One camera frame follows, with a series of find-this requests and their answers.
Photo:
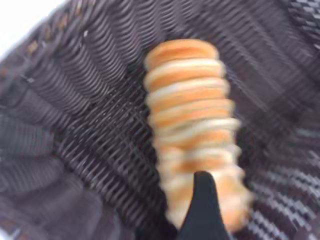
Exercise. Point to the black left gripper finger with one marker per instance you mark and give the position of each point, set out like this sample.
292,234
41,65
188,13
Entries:
203,212

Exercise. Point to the black woven wicker basket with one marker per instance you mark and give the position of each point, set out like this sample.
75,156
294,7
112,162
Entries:
75,125

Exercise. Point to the striped orange bread roll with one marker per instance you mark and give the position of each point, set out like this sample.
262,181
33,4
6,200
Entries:
190,105

